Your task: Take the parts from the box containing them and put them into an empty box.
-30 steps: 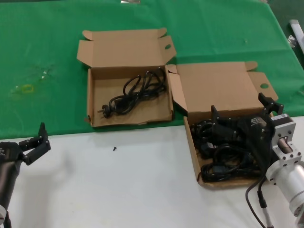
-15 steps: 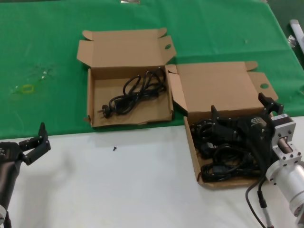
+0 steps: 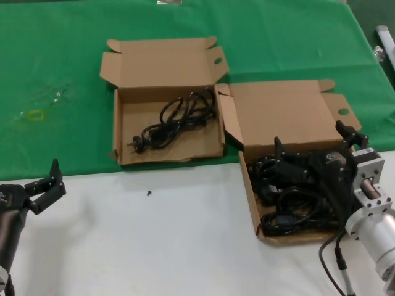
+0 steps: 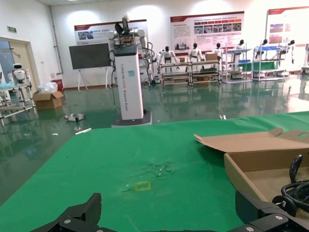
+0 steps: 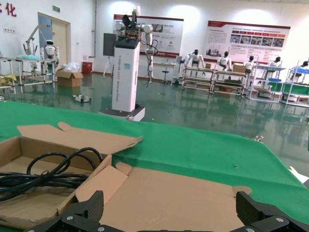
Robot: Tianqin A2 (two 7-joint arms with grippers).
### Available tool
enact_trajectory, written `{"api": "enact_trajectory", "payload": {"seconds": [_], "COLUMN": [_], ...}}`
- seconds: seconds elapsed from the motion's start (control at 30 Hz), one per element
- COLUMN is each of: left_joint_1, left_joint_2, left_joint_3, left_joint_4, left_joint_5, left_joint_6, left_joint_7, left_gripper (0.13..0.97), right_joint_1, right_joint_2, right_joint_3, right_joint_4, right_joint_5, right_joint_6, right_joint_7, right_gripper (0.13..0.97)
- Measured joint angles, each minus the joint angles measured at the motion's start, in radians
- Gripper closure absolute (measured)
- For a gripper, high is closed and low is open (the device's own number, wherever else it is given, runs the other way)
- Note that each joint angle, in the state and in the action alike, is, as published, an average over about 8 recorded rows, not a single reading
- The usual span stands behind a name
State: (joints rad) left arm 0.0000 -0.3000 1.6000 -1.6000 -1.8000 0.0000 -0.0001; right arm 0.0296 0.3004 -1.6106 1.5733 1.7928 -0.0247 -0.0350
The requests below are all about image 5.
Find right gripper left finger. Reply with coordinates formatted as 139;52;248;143
24;190;105;232

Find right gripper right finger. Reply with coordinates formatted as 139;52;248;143
235;190;309;232

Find pile of black cables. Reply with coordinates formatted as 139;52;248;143
0;146;105;202

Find brown cardboard box torn rim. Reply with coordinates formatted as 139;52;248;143
0;122;144;230

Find brown cardboard mailer box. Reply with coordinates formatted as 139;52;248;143
56;154;253;232

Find green tablecloth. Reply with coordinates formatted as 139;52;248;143
0;100;309;223

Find grey metal part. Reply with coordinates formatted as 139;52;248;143
72;94;91;104

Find open cardboard carton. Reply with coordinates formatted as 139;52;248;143
56;69;84;88

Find red bin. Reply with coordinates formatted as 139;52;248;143
82;61;94;74

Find clear plastic bags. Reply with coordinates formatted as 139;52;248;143
61;62;81;73

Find white humanoid robot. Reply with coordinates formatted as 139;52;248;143
218;51;234;71
268;57;282;68
289;61;309;80
243;55;256;73
184;49;206;73
40;40;60;73

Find black stool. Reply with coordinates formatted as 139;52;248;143
161;69;170;85

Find white desk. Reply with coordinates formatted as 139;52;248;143
153;61;179;87

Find black panel on stand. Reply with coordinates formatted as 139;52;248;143
103;33;117;77

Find beige door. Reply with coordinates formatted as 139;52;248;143
38;12;71;71

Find pipe frame shelf rack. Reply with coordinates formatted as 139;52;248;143
212;69;247;98
182;65;216;94
281;68;309;107
248;64;288;103

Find pipe frame workbench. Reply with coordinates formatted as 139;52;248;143
0;56;60;94

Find wide red white wall poster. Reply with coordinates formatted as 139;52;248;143
206;20;292;64

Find white hoist frame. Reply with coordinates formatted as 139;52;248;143
23;23;53;56

